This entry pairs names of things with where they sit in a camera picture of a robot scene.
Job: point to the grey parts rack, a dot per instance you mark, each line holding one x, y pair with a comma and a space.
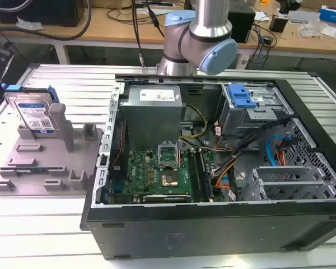
44, 165

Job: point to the green motherboard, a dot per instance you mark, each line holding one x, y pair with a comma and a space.
156, 173

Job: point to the graphics card black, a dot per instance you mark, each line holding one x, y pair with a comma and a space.
165, 198

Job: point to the grey power supply unit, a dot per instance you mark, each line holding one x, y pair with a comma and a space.
152, 117

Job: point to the wooden desk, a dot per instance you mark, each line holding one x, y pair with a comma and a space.
128, 25

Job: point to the blue white carton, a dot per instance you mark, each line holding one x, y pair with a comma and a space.
334, 14

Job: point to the metal drive cage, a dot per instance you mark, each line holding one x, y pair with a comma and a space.
252, 112

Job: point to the small black box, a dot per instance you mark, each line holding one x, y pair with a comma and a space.
278, 23

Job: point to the RAM stick green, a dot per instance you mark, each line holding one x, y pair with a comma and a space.
30, 170

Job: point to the black open PC case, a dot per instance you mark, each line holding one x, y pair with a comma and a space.
212, 224

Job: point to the black monitor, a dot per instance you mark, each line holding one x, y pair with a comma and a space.
39, 12

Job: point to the CPU chip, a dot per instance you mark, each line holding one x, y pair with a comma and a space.
169, 180

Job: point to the hard disk in blue carrier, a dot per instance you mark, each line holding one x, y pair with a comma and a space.
33, 110

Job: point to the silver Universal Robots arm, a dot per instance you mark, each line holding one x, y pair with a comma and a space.
196, 42

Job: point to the blue drive bay latch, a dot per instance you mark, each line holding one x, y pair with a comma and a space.
242, 96

